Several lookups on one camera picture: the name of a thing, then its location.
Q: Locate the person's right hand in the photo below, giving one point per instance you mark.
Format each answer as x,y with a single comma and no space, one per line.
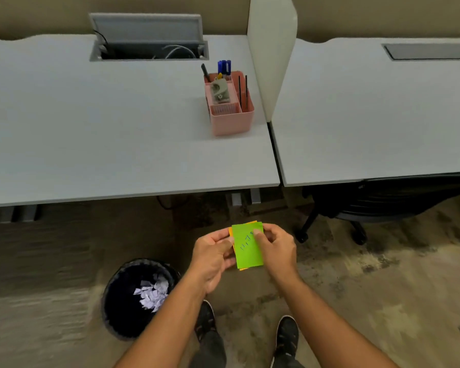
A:
278,251

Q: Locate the person's left hand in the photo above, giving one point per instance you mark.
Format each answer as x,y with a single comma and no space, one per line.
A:
211,260

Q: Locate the person's left thumb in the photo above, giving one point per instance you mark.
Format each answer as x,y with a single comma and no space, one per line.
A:
223,245

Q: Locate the person's right thumb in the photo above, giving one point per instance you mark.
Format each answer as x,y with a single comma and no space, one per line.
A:
259,242

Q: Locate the green sticky note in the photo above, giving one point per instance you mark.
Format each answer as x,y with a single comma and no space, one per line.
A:
248,245

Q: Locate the orange sticky note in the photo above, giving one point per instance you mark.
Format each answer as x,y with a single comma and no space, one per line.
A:
232,235

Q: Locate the person's right forearm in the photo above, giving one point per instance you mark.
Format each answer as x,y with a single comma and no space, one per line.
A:
329,325

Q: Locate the person's left forearm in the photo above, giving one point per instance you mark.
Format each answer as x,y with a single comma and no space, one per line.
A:
165,325

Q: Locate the grey desk leg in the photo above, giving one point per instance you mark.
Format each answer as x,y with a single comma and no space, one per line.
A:
246,196
19,213

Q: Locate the person's left shoe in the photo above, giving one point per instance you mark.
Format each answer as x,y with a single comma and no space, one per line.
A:
205,320

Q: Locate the person's shoe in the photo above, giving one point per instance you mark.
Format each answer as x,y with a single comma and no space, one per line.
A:
286,335
205,320

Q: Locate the pile of torn paper scraps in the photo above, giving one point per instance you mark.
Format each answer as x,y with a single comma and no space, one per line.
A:
151,293

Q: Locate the person's right shoe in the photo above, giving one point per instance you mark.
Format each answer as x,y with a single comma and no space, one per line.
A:
286,335

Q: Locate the black waste bin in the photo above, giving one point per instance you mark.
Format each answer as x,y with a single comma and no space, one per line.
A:
138,298

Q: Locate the black office chair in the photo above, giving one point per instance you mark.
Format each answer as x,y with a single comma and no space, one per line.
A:
375,203

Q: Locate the pink desk organizer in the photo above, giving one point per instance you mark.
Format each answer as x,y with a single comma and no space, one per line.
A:
230,111

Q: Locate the black pencil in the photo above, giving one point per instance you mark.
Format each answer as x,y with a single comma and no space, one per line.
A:
239,91
246,92

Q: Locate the beige tape dispenser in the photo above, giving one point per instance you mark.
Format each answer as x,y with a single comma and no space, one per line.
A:
220,91

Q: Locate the black marker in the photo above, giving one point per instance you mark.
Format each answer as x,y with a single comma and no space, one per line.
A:
205,71

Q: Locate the blue pens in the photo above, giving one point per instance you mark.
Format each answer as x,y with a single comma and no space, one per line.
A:
224,67

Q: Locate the white desk divider panel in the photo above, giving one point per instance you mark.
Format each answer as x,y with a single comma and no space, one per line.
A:
270,53

